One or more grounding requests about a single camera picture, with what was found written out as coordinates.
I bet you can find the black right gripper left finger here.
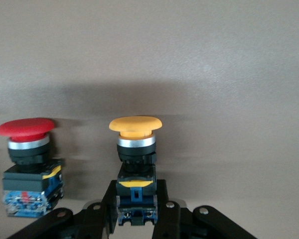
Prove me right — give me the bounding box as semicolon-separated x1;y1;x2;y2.
7;179;118;239

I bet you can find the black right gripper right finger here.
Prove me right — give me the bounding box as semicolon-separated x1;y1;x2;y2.
151;179;257;239

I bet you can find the yellow mushroom push button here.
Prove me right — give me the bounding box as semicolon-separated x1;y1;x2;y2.
109;116;164;226

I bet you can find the red mushroom push button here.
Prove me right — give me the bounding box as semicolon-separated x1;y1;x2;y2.
0;118;65;219

